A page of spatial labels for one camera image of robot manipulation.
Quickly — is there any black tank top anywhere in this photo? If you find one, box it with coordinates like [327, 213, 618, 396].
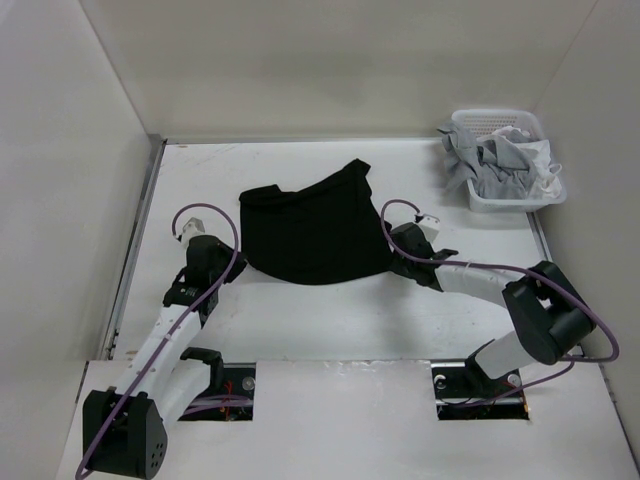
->
[239, 159, 392, 286]

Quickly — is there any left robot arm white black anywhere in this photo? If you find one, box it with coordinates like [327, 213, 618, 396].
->
[75, 234, 246, 479]

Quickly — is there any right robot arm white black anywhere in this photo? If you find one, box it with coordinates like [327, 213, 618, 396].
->
[389, 223, 596, 396]

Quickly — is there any grey tank top in basket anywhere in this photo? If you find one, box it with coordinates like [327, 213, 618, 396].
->
[437, 121, 535, 200]

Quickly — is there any white tank top in basket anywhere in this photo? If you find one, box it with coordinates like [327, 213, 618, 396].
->
[493, 126, 563, 200]

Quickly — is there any white plastic laundry basket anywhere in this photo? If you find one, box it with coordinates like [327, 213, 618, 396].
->
[438, 109, 568, 213]

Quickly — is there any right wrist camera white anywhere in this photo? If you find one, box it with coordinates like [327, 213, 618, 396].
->
[414, 214, 441, 243]

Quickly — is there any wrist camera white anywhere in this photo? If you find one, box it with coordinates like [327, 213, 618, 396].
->
[414, 214, 441, 243]
[175, 217, 206, 249]

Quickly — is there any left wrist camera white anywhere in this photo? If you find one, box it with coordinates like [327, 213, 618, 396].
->
[175, 217, 206, 249]

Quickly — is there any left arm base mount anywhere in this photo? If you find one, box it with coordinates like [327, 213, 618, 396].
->
[179, 347, 257, 422]

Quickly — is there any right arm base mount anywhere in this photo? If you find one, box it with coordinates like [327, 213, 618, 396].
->
[431, 361, 529, 421]

